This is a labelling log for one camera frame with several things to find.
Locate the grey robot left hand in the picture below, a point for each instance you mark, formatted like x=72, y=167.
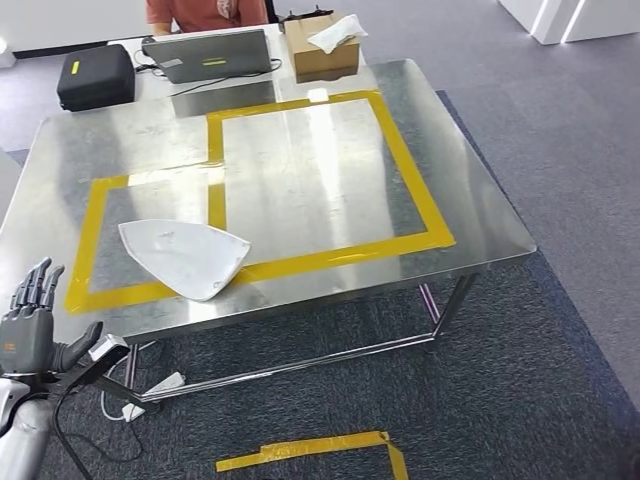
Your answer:
x=27, y=338

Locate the white triangular plastic part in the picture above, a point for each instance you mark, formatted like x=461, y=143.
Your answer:
x=185, y=255

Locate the steel workbench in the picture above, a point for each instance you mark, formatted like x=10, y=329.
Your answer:
x=320, y=166

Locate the white power strip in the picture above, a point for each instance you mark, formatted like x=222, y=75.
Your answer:
x=160, y=387

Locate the black carrying case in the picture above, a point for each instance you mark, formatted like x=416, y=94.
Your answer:
x=95, y=76

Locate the white office desk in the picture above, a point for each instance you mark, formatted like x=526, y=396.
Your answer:
x=150, y=86

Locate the grey laptop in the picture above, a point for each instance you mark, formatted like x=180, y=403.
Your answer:
x=215, y=56

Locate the person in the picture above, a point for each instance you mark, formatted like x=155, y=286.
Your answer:
x=205, y=13

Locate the brown cardboard box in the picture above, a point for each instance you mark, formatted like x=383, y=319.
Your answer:
x=320, y=63

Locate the white crumpled cloth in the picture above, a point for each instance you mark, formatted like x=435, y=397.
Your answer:
x=335, y=33

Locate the white low cabinet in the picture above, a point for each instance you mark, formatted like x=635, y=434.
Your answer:
x=575, y=20

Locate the black camera bracket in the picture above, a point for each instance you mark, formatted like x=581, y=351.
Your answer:
x=95, y=374

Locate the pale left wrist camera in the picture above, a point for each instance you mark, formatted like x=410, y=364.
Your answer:
x=107, y=346

